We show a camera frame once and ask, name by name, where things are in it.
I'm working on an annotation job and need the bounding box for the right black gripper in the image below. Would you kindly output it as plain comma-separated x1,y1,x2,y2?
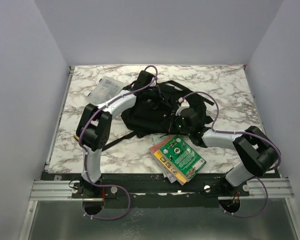
161,111,192,136

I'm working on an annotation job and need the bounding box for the black student backpack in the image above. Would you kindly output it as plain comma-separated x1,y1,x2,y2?
102,80,214,151

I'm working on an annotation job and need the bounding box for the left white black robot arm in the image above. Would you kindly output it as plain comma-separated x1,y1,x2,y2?
76,65,158,198

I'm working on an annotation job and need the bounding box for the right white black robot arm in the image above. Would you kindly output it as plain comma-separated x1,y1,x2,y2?
175,101,281,196

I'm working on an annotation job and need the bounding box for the green cover book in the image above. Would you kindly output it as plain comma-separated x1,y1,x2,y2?
159,135,207,182

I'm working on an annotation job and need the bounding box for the clear plastic storage box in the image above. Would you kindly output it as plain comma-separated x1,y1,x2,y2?
87,76,125,105

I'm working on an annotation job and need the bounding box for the yellow cover book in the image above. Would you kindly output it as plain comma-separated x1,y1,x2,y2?
149,135,187,186

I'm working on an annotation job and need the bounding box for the thin booklet under books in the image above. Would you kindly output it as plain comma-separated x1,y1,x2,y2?
163,171,177,183

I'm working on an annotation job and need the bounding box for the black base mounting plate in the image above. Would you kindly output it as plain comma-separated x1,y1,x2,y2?
40,172,250,209

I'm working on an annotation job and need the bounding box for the aluminium extrusion rail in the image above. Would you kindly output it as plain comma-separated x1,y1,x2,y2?
29,178,295,201

